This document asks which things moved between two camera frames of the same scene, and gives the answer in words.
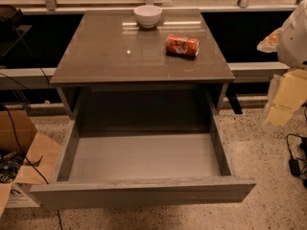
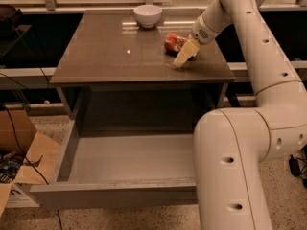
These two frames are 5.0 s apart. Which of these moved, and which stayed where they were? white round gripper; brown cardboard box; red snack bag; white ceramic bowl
Moved: white round gripper
Stayed: red snack bag; white ceramic bowl; brown cardboard box
